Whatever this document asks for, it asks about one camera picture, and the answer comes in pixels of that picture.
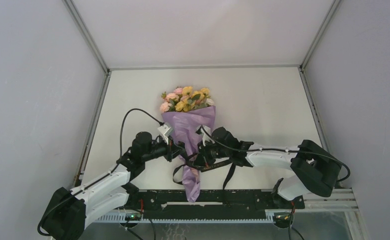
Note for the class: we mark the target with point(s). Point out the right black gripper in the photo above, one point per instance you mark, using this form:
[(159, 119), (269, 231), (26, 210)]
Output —
[(202, 156)]

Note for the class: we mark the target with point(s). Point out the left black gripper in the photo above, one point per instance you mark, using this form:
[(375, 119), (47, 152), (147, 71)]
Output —
[(172, 150)]

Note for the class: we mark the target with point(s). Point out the pink purple wrapping paper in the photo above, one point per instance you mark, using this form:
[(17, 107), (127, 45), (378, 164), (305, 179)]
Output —
[(185, 125)]

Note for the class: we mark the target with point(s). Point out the white pink rose stem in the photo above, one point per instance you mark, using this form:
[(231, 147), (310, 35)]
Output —
[(209, 102)]

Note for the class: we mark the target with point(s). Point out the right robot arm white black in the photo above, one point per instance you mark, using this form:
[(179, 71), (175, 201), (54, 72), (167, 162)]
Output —
[(315, 170)]

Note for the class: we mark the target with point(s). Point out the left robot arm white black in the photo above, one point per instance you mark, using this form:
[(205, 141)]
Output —
[(70, 212)]

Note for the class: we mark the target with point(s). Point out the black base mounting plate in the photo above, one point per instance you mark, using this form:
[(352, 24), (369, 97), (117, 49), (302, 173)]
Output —
[(211, 203)]

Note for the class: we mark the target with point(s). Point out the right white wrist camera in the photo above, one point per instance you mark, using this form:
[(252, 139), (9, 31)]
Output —
[(205, 133)]

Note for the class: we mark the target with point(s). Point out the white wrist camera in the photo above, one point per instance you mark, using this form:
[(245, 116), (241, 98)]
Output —
[(165, 131), (205, 133)]

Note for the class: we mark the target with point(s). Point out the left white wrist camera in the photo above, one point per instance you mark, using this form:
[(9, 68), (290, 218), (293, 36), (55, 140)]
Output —
[(165, 131)]

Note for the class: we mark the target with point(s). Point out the white slotted cable duct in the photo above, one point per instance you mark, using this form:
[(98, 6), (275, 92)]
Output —
[(132, 217)]

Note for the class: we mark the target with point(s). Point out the aluminium frame rail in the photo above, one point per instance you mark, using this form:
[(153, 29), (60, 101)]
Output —
[(204, 67)]

